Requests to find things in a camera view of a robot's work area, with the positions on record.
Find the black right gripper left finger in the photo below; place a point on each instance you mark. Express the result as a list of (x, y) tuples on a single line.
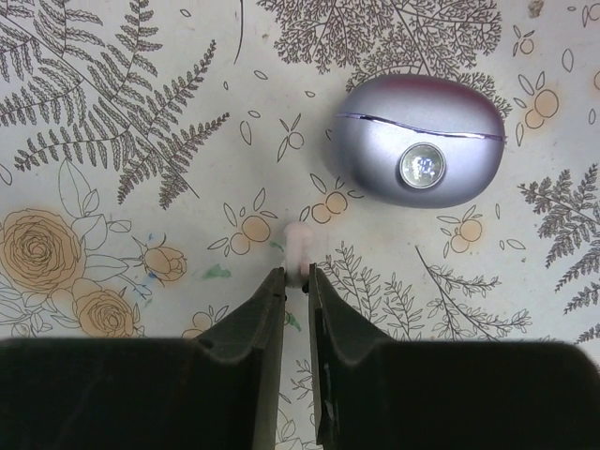
[(218, 390)]

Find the floral patterned table mat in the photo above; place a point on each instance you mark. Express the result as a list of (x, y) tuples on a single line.
[(153, 153)]

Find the white earbud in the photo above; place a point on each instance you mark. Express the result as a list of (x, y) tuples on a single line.
[(298, 240)]

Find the lavender earbud charging case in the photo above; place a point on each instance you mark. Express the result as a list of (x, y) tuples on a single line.
[(417, 141)]

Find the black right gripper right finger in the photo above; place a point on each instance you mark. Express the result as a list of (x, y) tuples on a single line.
[(374, 392)]

